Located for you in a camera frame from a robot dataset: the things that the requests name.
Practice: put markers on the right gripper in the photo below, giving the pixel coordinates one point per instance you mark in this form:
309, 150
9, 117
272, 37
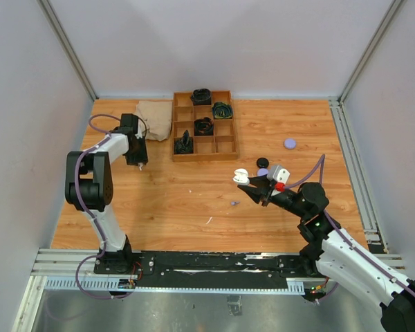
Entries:
261, 182

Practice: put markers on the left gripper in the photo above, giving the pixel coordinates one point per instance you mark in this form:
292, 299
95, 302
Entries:
142, 158

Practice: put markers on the purple earbud case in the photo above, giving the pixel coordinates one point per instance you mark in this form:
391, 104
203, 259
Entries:
290, 143
262, 172

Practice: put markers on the white earbud case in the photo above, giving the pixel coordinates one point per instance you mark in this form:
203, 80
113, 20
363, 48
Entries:
241, 177

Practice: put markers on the black earbud case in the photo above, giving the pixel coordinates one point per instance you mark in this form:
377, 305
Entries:
262, 163

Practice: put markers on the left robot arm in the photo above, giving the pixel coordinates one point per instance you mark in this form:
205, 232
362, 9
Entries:
89, 188

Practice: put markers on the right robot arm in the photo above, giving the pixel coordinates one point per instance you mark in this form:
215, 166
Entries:
333, 252

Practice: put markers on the beige folded cloth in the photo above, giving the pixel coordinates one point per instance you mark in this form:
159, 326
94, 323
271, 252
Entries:
157, 117

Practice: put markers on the dark floral folded tie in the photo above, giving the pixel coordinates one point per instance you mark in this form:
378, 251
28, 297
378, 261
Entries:
184, 144

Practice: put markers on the wooden compartment tray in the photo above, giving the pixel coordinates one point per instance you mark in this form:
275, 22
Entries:
223, 145

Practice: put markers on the black orange rolled tie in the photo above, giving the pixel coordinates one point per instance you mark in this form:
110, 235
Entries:
204, 127

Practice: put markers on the blue yellow rolled tie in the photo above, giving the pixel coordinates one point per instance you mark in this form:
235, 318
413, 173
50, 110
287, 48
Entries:
222, 111

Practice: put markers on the black rolled tie top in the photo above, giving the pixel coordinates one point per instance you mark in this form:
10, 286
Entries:
201, 97

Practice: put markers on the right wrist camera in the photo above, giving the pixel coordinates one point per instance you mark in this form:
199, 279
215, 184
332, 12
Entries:
279, 174

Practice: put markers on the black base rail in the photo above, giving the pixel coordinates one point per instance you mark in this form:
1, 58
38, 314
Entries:
207, 271

